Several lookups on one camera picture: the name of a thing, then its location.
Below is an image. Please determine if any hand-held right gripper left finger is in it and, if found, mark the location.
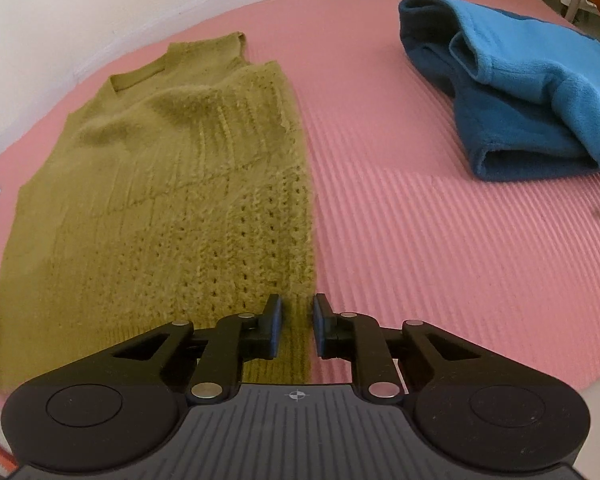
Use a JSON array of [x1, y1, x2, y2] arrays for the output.
[[111, 293, 284, 404]]

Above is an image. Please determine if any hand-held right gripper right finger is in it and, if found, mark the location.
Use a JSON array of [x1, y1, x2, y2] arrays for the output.
[[312, 293, 483, 401]]

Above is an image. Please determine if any olive green knitted sweater vest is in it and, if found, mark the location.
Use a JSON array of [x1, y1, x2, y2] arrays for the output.
[[0, 32, 319, 395]]

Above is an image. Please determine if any pink ribbed mat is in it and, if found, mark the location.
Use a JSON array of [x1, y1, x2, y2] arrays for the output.
[[0, 0, 600, 428]]

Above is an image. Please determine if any blue fleece garment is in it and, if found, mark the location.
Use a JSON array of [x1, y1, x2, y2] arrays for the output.
[[398, 0, 600, 180]]

